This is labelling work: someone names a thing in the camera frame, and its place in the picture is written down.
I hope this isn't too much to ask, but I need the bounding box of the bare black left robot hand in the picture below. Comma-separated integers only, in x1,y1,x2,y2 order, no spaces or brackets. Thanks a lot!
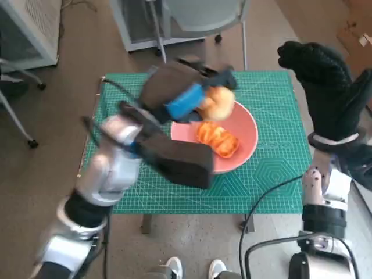
141,59,238,124

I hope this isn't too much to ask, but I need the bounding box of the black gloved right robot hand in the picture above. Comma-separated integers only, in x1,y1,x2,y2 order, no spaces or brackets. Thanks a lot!
277,41,372,143

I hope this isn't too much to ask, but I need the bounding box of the round toy bread bun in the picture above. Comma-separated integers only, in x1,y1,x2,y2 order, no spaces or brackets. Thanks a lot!
199,86,236,121

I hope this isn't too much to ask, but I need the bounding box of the rectangular braided toy bread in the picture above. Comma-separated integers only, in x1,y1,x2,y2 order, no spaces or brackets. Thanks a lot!
196,121,240,159

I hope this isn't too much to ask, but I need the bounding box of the pink bowl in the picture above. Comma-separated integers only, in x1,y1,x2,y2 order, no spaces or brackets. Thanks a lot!
170,100,259,176

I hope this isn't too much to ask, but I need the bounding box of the cardboard box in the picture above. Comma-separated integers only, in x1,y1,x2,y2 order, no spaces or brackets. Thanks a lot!
337,0,372,74

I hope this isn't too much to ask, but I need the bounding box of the green cutting mat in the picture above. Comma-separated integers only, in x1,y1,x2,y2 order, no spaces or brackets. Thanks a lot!
81,71,313,216

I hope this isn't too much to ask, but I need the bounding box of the white wheeled cabinet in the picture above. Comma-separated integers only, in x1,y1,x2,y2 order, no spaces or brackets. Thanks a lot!
110,0,224,58

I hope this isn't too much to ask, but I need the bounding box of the grey mesh chair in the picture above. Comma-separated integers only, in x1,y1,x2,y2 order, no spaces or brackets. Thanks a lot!
151,0,252,71

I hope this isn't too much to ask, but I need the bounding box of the white board panel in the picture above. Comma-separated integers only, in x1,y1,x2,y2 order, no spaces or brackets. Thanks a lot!
350,177,372,210

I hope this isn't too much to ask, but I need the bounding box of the white perforated metal cabinet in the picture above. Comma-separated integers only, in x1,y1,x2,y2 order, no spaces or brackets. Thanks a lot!
0,0,62,69

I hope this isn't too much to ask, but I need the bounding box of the grey office chair base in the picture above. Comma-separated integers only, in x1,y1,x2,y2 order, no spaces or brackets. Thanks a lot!
0,58,48,149

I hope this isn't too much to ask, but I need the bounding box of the white sneaker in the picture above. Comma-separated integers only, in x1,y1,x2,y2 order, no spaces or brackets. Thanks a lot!
209,259,228,279
166,256,184,279

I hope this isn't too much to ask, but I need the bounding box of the person's leg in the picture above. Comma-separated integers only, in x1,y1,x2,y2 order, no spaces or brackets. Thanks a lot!
217,270,244,279

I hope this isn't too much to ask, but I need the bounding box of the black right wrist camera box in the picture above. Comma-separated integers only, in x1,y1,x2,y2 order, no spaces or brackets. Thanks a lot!
339,130,372,190

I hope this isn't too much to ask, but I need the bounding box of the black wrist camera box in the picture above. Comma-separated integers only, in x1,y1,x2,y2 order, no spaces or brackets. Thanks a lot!
339,130,372,190
136,136,214,190

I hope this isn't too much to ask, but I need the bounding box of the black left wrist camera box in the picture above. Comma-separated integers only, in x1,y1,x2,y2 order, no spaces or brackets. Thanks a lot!
136,136,214,190

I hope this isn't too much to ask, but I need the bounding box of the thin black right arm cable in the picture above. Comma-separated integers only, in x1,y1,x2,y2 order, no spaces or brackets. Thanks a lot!
238,175,303,279

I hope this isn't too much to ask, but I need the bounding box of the grey table leg bracket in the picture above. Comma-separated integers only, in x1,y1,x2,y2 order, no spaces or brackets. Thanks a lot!
141,214,152,235
241,214,256,234

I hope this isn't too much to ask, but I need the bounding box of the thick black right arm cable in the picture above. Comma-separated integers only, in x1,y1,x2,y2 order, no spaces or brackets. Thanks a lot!
244,234,359,279

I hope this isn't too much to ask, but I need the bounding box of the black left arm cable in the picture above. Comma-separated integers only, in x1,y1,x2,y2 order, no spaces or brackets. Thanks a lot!
83,77,163,279

